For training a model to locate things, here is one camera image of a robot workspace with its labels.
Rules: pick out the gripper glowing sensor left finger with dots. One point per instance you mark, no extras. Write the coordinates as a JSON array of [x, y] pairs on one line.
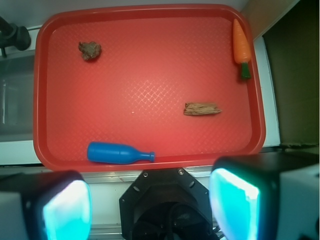
[[45, 206]]

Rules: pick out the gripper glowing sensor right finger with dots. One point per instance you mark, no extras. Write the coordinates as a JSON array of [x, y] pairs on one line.
[[267, 196]]

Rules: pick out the brown wood chip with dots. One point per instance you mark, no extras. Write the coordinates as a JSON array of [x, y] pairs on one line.
[[201, 109]]

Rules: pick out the blue toy bottle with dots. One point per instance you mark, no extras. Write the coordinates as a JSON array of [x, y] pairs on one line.
[[115, 153]]

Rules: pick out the red plastic tray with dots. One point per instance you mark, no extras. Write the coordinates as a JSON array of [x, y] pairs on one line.
[[154, 60]]

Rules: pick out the grey toy sink basin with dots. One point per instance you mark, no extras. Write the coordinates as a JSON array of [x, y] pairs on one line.
[[16, 96]]

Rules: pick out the orange toy carrot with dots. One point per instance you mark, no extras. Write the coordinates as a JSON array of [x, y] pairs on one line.
[[241, 49]]

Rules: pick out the brown rock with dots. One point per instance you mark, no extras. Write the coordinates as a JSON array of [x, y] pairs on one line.
[[89, 50]]

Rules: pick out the grey faucet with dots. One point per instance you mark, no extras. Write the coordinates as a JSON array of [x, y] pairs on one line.
[[12, 35]]

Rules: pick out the cardboard panel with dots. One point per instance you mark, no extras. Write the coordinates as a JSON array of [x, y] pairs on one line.
[[264, 14]]

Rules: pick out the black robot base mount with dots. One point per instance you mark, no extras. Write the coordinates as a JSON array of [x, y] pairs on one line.
[[166, 204]]

